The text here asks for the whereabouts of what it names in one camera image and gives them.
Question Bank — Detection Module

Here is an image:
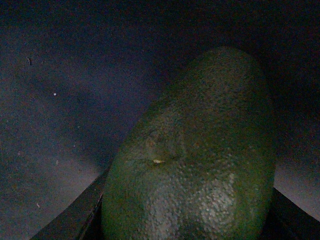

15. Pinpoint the green avocado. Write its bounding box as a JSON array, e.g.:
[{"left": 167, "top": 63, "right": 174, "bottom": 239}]
[{"left": 101, "top": 47, "right": 276, "bottom": 240}]

